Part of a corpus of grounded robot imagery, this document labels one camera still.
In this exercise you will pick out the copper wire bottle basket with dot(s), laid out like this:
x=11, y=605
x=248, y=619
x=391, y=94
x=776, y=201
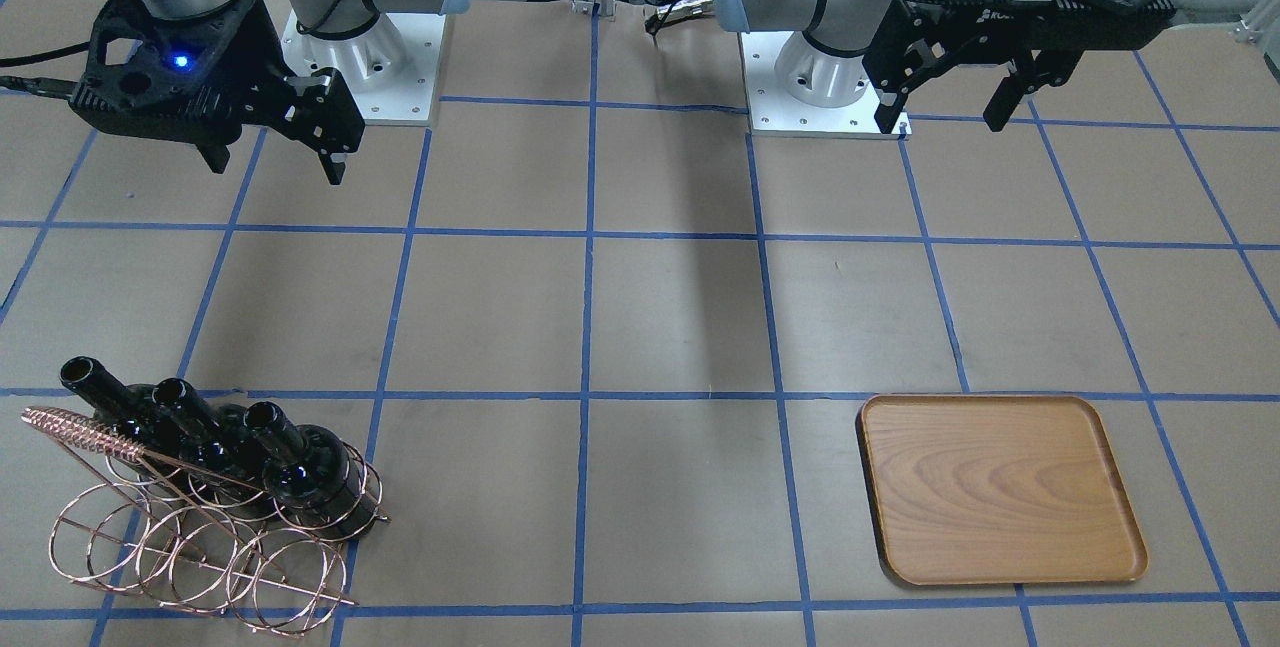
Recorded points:
x=185, y=555

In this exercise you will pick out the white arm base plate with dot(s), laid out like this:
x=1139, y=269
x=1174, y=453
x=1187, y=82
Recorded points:
x=795, y=90
x=392, y=70

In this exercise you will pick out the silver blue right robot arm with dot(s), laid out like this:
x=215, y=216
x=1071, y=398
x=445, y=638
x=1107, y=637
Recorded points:
x=335, y=20

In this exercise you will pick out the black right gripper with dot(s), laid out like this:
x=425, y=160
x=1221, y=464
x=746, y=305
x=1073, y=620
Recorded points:
x=262, y=49

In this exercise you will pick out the wooden tray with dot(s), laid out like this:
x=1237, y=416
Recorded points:
x=978, y=490

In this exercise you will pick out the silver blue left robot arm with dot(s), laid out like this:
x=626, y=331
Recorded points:
x=985, y=33

